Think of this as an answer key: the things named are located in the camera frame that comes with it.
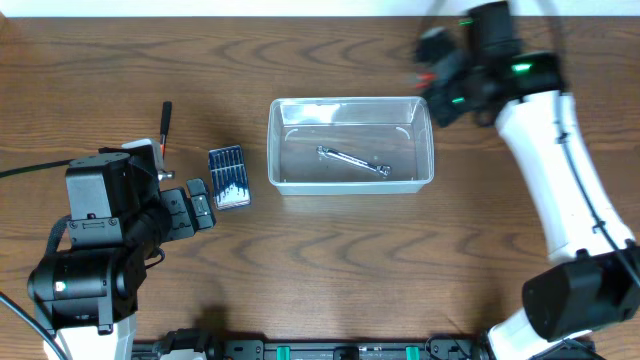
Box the red handled pliers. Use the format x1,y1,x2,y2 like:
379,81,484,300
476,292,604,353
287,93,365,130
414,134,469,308
410,72,438,89

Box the claw hammer black handle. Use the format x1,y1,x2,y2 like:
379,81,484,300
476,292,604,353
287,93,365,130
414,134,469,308
158,101,175,182

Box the blue precision screwdriver set case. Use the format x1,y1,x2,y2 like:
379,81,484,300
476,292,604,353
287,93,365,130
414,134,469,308
208,145,251,210

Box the silver combination wrench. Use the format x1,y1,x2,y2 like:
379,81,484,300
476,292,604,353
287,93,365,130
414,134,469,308
316,145,392,177

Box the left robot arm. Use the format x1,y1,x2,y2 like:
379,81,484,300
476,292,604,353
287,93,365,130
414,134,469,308
27,145,216,359

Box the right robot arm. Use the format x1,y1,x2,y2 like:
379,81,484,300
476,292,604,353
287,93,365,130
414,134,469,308
415,23,639,359

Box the clear plastic container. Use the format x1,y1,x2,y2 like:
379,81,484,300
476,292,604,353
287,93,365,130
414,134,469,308
267,96,435,195

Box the black mounting rail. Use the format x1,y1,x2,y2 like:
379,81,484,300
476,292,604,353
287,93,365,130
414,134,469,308
131,329,496,360

